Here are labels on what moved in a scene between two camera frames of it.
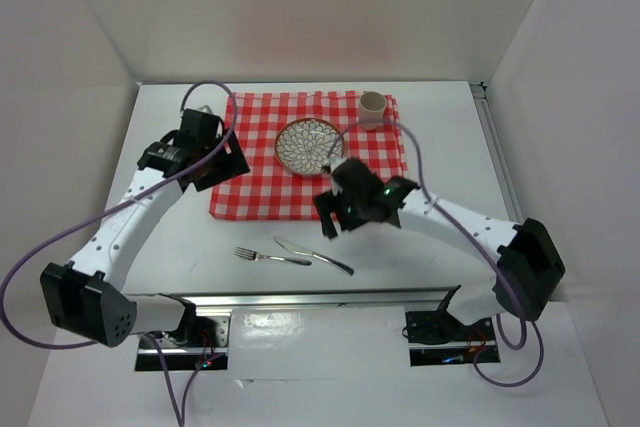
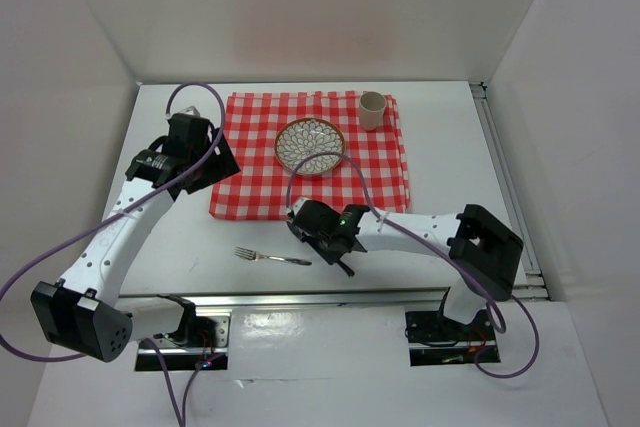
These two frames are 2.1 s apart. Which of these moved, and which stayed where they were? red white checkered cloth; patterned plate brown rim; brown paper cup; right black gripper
Moved: right black gripper
Stayed: red white checkered cloth; brown paper cup; patterned plate brown rim
